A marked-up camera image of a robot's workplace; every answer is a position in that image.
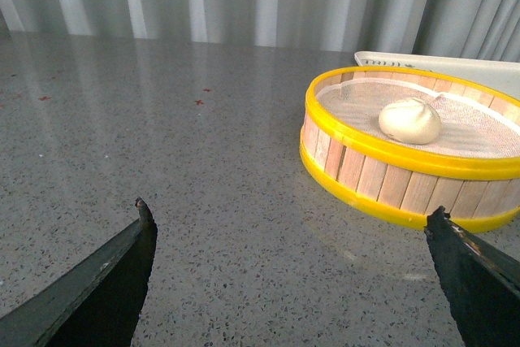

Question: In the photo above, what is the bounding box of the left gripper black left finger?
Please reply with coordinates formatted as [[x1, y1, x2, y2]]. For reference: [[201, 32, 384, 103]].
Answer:
[[1, 197, 158, 346]]

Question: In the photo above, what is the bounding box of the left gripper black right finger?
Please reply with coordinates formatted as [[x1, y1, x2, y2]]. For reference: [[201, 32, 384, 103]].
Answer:
[[424, 206, 519, 346]]

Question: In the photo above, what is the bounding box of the white steamed bun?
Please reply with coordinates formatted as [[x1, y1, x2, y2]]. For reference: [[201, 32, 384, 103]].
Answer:
[[378, 97, 442, 145]]

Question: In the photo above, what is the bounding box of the white rectangular tray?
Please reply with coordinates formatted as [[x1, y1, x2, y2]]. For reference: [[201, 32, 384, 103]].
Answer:
[[354, 51, 519, 99]]

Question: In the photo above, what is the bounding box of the yellow rimmed wooden steamer basket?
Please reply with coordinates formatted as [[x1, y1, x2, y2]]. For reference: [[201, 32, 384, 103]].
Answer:
[[300, 67, 519, 232]]

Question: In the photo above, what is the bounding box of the white steamer cloth liner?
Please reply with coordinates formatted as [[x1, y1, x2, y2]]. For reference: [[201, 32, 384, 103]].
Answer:
[[316, 78, 519, 158]]

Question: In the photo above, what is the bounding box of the grey pleated curtain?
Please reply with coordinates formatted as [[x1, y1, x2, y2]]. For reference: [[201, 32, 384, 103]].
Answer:
[[1, 0, 519, 62]]

